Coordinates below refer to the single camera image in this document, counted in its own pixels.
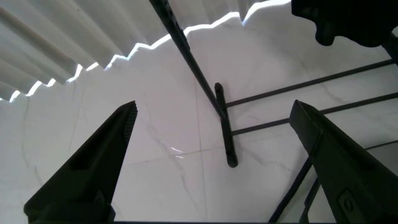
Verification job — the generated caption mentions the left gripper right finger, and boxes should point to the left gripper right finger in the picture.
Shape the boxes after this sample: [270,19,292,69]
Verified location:
[288,99,398,223]

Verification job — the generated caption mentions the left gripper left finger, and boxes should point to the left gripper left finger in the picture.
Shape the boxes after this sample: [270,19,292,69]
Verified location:
[23,100,139,223]

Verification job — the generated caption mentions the black garment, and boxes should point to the black garment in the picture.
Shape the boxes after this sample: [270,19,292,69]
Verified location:
[291,0,398,47]

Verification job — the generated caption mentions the black clothes rack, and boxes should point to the black clothes rack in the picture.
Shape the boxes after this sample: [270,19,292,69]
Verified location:
[148,0,398,169]

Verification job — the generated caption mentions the white curtain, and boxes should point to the white curtain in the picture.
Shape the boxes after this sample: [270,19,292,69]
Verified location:
[0,0,292,102]

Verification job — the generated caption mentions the black cable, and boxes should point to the black cable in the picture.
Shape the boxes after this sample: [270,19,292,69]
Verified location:
[269,157,321,223]

